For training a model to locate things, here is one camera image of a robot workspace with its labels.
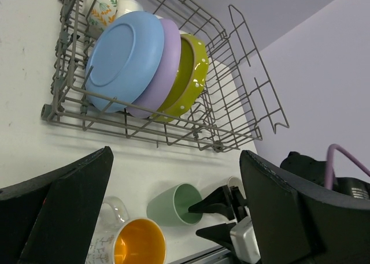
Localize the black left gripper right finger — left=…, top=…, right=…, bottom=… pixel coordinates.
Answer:
left=239, top=150, right=369, bottom=263

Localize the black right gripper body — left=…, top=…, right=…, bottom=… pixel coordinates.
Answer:
left=230, top=186, right=248, bottom=221

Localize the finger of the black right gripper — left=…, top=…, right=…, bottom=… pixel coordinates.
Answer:
left=188, top=185, right=234, bottom=221
left=195, top=222, right=236, bottom=250

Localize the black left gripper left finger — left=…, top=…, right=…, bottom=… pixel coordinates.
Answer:
left=1, top=146, right=113, bottom=263

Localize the green cup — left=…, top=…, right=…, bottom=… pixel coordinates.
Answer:
left=146, top=183, right=203, bottom=226

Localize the floral mug orange inside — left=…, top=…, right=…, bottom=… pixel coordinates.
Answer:
left=85, top=196, right=167, bottom=263

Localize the lilac plastic plate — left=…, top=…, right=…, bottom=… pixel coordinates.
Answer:
left=127, top=18, right=182, bottom=118

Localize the green polka-dot plate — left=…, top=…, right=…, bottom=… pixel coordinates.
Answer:
left=151, top=34, right=209, bottom=122

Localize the blue plastic plate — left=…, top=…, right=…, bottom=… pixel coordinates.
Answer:
left=85, top=12, right=164, bottom=113

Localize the white bowl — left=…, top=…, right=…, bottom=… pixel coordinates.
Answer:
left=115, top=0, right=144, bottom=18

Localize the floral painted bowl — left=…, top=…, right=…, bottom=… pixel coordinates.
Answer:
left=82, top=0, right=118, bottom=39

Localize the cream white mug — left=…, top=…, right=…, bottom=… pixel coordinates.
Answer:
left=227, top=176, right=243, bottom=190

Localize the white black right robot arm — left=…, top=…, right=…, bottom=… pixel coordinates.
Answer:
left=189, top=144, right=369, bottom=263

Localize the aluminium frame rail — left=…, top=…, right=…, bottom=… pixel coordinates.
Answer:
left=171, top=246, right=238, bottom=264

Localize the grey wire dish rack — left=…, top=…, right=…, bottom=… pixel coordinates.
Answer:
left=41, top=0, right=290, bottom=154

